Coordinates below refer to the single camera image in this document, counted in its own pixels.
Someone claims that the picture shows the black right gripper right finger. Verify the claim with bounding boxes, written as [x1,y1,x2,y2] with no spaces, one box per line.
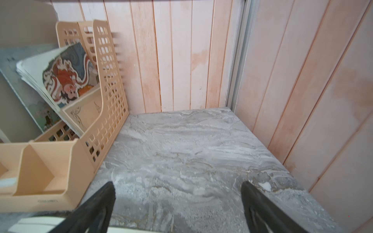
[241,181,306,233]

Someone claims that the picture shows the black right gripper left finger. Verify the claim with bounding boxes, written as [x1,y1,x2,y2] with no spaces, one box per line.
[50,182,116,233]

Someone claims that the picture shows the cream notebook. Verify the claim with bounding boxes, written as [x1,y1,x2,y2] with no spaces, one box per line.
[3,216,150,233]

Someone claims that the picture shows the peach plastic desk organizer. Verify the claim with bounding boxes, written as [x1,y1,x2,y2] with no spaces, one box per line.
[1,20,129,213]

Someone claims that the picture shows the grey-green book in organizer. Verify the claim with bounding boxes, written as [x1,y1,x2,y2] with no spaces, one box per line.
[1,44,60,132]

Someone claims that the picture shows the illustrated book in organizer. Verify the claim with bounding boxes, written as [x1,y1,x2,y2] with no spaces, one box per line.
[16,42,100,136]

